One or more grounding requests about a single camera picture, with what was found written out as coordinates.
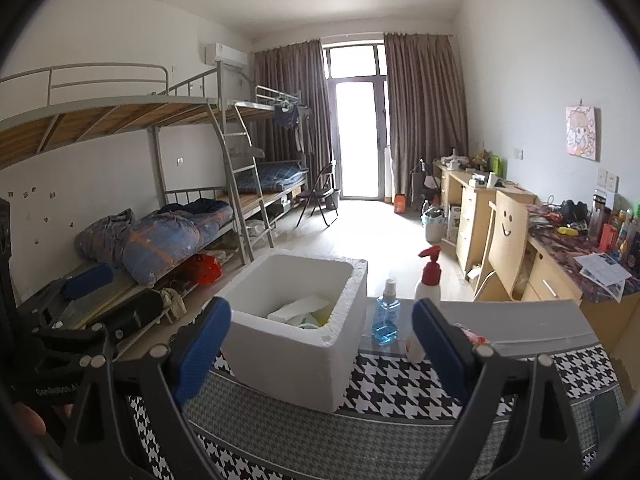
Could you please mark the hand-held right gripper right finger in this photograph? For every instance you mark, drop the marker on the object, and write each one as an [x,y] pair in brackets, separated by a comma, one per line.
[440,345]

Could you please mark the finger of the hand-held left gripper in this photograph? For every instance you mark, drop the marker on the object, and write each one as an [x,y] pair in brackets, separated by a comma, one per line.
[135,315]
[90,280]

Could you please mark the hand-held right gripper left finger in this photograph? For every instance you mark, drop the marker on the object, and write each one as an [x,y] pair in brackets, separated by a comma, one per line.
[205,350]

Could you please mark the white foam box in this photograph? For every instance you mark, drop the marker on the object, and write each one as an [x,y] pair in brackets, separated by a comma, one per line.
[290,365]

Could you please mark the white tissue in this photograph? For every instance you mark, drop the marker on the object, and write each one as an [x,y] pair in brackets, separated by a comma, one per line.
[300,307]

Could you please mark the yellow foam fruit net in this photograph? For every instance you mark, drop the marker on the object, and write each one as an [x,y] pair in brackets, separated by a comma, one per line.
[323,314]

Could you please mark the person's left hand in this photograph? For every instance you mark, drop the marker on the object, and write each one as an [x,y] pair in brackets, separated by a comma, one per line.
[27,417]

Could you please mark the red snack packet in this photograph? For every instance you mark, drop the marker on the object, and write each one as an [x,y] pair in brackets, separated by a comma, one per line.
[475,336]

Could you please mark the clear bottle blue liquid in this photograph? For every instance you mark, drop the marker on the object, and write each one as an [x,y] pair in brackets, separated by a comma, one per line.
[385,320]

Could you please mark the white pump bottle red top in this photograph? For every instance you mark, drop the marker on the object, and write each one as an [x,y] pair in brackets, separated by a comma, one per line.
[427,285]

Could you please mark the houndstooth tablecloth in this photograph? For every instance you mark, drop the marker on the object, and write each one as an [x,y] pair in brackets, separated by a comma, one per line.
[390,385]

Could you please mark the blue plaid quilt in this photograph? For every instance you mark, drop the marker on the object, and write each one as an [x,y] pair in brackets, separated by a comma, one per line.
[160,240]

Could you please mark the red plastic bag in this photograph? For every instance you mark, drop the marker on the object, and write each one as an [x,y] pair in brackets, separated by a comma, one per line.
[205,270]

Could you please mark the white bin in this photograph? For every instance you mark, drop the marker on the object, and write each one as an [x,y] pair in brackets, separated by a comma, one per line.
[435,227]

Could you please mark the wooden chair with smiley face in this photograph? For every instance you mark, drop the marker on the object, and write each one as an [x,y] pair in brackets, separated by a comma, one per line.
[505,245]

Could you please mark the plain wooden desk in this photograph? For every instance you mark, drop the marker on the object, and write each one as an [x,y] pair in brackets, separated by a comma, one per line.
[470,220]

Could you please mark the wooden desk with printed cover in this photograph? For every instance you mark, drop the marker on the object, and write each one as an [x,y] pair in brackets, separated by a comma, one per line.
[565,285]

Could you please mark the orange box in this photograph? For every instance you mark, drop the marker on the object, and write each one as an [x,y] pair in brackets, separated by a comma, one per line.
[400,203]

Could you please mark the black bag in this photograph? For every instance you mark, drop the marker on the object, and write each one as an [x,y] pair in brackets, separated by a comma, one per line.
[425,185]

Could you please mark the metal bunk bed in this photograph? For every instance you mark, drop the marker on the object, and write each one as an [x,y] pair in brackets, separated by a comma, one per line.
[100,115]
[270,110]

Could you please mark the small yellow object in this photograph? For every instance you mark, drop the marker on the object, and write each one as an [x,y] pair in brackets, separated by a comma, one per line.
[567,231]

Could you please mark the printed papers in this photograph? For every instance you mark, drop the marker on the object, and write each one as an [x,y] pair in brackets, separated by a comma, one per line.
[602,272]

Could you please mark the black smartphone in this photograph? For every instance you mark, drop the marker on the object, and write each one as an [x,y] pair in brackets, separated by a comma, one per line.
[606,412]

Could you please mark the blue plaid mattress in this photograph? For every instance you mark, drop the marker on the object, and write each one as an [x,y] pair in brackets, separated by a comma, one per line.
[272,175]

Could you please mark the black headphones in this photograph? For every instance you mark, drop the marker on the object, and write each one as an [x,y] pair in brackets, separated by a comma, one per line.
[574,209]

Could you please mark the black folding chair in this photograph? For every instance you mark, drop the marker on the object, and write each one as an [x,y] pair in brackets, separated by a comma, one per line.
[320,195]

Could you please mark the group of toiletry bottles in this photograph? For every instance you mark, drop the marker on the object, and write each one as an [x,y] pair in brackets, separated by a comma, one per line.
[615,230]

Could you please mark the glass balcony door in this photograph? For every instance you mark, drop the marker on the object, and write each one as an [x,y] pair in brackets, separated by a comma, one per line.
[356,135]

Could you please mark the brown curtain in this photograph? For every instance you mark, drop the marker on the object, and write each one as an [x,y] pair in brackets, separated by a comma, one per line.
[290,105]
[425,110]

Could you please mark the hanging dark clothes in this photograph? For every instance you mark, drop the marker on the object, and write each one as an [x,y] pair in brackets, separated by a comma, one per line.
[287,117]

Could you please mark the white air conditioner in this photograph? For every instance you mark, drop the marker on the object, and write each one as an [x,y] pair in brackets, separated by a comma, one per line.
[226,54]

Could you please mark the double wall socket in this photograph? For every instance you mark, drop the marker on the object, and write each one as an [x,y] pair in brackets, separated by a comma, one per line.
[608,180]

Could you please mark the wall poster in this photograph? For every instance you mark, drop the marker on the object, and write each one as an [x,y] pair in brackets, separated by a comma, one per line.
[581,132]

